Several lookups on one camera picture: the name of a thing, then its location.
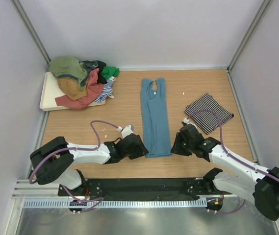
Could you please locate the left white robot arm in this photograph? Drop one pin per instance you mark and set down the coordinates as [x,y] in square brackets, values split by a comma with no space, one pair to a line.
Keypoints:
[52,161]

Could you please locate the white tray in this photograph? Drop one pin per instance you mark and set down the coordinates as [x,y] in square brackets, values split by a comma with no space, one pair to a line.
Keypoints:
[53,98]

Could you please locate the salmon pink tank top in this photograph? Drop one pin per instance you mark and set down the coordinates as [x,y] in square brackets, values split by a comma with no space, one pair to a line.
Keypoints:
[93,88]

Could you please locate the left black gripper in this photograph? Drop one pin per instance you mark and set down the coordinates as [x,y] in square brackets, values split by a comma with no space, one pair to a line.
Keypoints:
[141,151]

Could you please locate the light blue tank top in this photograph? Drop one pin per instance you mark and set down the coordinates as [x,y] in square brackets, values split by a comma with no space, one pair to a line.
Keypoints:
[156,132]

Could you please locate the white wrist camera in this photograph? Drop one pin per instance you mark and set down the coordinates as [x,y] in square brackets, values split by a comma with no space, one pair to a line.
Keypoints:
[185,121]
[126,131]

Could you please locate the blue white striped tank top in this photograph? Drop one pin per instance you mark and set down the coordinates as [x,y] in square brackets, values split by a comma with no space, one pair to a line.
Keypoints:
[107,91]

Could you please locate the mustard yellow tank top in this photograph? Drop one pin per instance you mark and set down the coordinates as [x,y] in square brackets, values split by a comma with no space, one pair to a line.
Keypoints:
[70,87]

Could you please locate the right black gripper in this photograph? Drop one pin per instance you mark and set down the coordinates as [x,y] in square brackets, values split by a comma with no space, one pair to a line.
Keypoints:
[176,148]

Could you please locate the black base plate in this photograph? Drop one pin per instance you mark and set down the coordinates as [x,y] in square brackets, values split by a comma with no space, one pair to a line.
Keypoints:
[149,189]

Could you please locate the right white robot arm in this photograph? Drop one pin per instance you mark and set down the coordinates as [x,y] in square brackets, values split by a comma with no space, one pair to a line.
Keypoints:
[236,175]

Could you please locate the bright green tank top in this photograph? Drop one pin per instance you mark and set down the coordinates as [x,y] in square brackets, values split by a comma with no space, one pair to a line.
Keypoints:
[109,72]

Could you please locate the aluminium frame rail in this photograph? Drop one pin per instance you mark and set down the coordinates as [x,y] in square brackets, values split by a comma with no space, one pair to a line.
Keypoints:
[25,189]

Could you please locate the olive green tank top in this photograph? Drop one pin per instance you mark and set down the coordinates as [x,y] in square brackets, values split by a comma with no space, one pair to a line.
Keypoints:
[69,67]

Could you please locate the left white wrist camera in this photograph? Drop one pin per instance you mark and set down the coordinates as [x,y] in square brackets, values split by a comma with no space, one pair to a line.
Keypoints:
[126,131]

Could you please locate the slotted cable duct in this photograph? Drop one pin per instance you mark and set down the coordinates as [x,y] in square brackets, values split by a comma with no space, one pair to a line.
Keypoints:
[71,204]

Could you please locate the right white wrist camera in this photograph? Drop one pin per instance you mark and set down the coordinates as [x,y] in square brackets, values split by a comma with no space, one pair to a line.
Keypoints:
[185,121]

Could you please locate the black white striped tank top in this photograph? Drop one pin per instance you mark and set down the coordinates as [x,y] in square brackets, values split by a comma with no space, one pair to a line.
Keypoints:
[207,113]

